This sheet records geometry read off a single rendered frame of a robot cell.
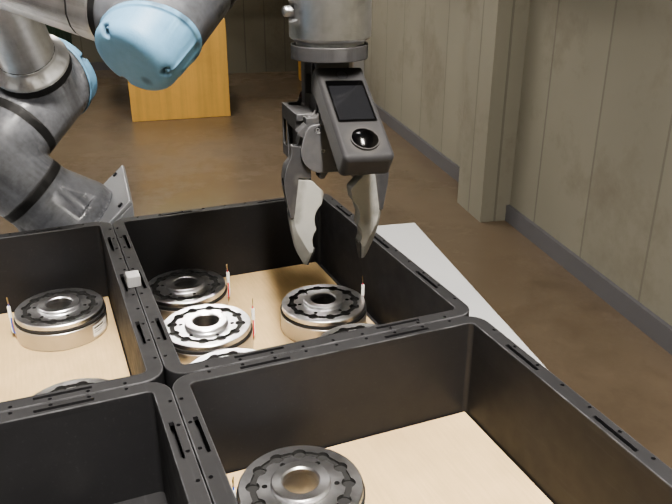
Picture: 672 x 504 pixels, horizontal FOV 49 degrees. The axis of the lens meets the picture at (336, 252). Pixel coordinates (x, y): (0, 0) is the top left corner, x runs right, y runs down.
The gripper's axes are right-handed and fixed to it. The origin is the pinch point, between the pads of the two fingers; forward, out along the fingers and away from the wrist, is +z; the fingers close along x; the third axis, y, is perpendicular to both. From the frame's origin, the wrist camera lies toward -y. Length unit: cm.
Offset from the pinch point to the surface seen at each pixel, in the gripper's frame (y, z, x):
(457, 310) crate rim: -7.0, 4.6, -10.3
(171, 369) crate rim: -9.7, 4.6, 17.5
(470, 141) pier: 250, 62, -145
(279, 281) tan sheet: 25.0, 14.6, 0.5
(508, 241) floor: 206, 97, -144
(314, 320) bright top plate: 7.2, 11.4, 0.4
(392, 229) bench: 70, 28, -34
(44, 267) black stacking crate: 26.7, 9.3, 30.3
